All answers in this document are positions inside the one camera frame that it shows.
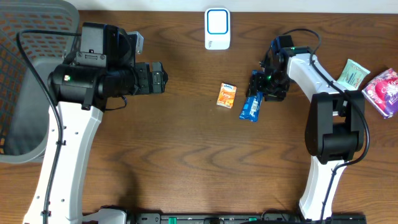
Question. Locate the orange tissue pack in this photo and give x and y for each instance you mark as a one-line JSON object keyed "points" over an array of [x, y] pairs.
{"points": [[226, 95]]}

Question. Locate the mint green wipes pack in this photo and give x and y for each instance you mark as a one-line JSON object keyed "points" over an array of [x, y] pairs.
{"points": [[352, 75]]}

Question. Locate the blue Oreo cookie pack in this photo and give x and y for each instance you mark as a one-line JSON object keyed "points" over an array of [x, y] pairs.
{"points": [[254, 98]]}

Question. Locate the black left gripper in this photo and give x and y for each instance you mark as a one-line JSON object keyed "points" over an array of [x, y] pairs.
{"points": [[156, 78]]}

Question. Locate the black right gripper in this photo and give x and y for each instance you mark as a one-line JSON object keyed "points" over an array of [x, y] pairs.
{"points": [[256, 85]]}

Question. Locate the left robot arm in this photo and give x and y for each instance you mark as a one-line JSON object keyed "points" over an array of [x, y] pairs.
{"points": [[78, 89]]}

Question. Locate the white barcode scanner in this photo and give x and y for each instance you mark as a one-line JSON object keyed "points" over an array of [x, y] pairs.
{"points": [[217, 28]]}

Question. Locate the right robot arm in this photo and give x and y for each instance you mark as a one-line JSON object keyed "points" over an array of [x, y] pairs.
{"points": [[336, 127]]}

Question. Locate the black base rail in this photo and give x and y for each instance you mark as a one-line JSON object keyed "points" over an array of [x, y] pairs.
{"points": [[217, 218]]}

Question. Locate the red purple pad pack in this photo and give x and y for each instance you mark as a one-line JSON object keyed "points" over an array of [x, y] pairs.
{"points": [[381, 92]]}

